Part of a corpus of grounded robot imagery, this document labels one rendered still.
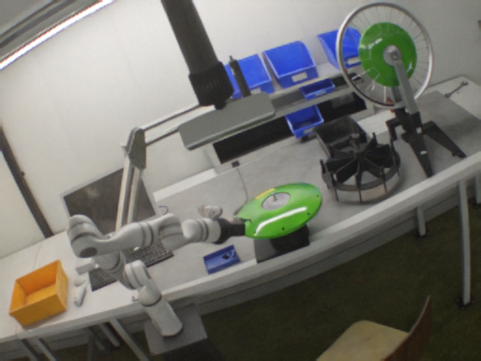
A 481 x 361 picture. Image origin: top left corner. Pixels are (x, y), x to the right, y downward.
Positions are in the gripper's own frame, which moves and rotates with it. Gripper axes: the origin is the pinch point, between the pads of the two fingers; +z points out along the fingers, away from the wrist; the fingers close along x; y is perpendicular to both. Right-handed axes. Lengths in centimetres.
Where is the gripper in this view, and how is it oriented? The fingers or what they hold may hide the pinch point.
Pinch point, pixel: (249, 219)
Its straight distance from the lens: 180.4
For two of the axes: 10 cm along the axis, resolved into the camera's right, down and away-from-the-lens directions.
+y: -0.3, 10.0, 0.1
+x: 7.6, 0.3, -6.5
